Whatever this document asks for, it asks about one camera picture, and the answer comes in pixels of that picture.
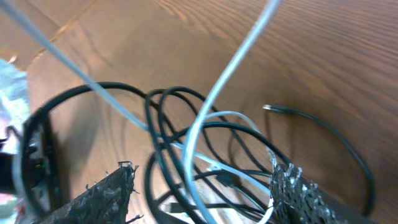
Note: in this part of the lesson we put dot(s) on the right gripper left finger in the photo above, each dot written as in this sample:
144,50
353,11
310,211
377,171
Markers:
105,202

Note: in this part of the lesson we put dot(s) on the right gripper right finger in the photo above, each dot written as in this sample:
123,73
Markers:
297,200

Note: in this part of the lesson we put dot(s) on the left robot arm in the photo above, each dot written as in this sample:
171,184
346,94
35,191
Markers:
29,177

